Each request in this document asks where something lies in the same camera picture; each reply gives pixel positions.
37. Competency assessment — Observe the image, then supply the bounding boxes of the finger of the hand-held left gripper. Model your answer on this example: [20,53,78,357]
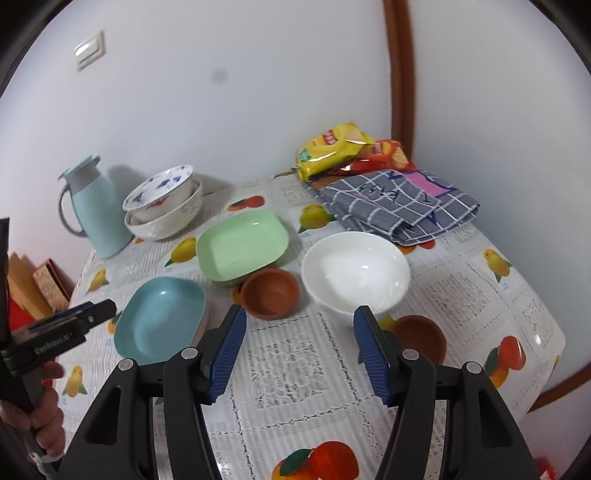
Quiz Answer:
[11,299,117,365]

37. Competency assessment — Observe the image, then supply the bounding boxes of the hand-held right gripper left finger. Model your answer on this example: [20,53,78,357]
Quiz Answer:
[58,305,247,480]

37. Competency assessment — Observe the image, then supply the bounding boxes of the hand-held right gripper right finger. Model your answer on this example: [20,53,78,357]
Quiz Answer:
[353,305,539,480]

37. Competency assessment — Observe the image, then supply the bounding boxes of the small brown bowl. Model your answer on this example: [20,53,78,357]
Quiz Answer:
[390,315,448,365]
[232,268,301,320]

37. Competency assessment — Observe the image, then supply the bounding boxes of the blue square plate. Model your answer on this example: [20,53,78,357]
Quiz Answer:
[113,277,207,366]

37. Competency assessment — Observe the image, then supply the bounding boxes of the white round bowl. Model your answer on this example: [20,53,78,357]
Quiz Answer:
[301,232,411,317]

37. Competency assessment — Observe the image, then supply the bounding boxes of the green square plate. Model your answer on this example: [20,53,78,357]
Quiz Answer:
[196,210,291,288]

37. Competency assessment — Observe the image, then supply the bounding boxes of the person's left hand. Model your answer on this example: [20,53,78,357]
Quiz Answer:
[0,362,66,457]

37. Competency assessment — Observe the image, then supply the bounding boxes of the red flat object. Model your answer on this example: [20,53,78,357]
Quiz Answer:
[8,298,37,330]

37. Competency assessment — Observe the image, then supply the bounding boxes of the brown patterned box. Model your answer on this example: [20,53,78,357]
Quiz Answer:
[32,259,71,312]

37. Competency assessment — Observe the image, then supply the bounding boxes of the fruit-print tablecloth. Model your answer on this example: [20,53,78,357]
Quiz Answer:
[60,173,566,480]

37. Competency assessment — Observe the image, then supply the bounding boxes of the light blue thermos jug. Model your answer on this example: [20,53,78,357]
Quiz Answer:
[58,155,136,258]

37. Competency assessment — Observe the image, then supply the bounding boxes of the white swirl-patterned bowl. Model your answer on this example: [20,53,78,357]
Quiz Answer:
[124,181,205,241]

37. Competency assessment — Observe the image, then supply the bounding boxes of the grey checkered cloth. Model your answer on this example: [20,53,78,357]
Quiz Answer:
[313,169,481,246]

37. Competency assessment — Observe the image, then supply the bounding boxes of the blue floral bowl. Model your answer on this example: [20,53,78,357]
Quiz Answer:
[122,165,195,223]

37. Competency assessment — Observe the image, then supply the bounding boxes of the brown wooden baseboard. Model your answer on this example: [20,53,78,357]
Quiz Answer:
[526,364,591,412]

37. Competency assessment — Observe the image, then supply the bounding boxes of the red chip bag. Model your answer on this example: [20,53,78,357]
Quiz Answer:
[339,138,416,178]

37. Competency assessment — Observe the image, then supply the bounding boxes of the yellow chip bag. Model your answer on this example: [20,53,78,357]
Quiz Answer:
[295,122,377,182]

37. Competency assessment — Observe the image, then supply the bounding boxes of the white light switch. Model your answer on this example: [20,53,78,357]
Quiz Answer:
[75,31,107,71]

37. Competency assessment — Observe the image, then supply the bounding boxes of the brown wooden door frame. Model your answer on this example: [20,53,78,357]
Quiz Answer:
[382,0,419,162]

